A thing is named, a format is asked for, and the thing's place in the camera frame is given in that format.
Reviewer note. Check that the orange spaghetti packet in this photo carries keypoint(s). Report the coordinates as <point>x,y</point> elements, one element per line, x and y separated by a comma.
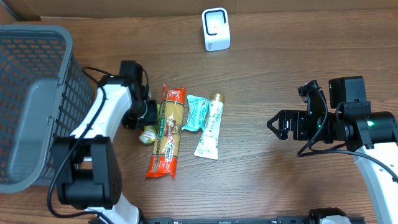
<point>164,156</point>

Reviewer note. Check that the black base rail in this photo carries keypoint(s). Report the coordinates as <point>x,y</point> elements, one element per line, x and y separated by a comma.
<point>315,216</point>

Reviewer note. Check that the grey plastic basket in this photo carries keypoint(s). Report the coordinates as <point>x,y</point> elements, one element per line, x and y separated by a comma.
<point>44,95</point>

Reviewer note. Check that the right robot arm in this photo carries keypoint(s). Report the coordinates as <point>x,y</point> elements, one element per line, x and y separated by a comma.
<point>345,124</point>

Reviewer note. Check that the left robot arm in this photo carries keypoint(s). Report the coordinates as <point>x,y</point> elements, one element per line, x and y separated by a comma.
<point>88,178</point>

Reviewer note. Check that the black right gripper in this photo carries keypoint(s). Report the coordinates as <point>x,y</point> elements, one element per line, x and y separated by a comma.
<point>298,125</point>

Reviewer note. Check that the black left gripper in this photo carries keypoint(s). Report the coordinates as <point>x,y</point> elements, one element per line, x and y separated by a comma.
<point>150,109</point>

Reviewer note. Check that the green juice pouch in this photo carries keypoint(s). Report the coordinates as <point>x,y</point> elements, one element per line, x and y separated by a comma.
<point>148,132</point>

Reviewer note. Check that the teal snack packet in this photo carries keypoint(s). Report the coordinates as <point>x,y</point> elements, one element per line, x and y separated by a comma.
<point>198,109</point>

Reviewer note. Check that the white tube with gold cap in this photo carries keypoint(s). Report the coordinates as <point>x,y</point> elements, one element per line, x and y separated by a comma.
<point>208,144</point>

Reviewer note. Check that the white barcode scanner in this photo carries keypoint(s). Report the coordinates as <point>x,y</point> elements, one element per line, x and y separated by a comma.
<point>216,29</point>

